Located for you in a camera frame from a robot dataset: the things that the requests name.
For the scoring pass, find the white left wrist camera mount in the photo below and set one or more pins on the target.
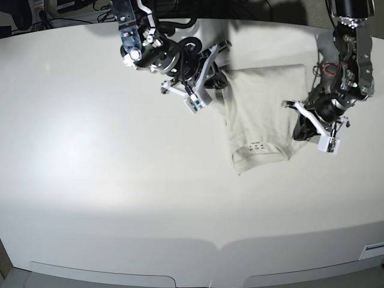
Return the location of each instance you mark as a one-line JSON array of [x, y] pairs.
[[309, 126]]

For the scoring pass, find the beige T-shirt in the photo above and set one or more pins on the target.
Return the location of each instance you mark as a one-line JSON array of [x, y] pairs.
[[258, 127]]

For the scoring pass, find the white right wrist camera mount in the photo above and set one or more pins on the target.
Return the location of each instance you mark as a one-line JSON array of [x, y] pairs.
[[196, 97]]

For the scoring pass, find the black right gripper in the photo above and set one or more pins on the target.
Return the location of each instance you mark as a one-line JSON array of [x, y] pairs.
[[192, 67]]

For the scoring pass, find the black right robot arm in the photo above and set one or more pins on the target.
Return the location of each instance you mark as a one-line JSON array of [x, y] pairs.
[[147, 44]]

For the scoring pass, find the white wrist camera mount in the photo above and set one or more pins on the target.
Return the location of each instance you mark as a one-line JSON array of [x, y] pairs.
[[309, 126], [196, 97]]

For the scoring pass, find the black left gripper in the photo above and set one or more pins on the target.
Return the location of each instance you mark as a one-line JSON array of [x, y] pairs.
[[328, 105]]

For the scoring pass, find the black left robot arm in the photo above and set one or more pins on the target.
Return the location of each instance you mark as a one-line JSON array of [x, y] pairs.
[[353, 80]]

